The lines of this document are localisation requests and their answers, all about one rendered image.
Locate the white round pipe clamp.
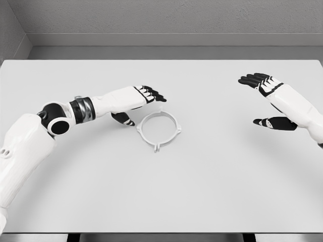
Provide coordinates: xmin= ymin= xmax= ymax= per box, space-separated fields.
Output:
xmin=136 ymin=106 xmax=183 ymax=154

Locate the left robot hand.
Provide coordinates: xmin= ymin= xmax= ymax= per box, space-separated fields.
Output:
xmin=110 ymin=85 xmax=168 ymax=127

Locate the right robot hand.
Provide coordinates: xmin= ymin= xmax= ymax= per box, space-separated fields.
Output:
xmin=238 ymin=73 xmax=310 ymax=132

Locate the white table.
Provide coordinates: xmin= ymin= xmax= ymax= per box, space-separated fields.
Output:
xmin=0 ymin=59 xmax=323 ymax=242

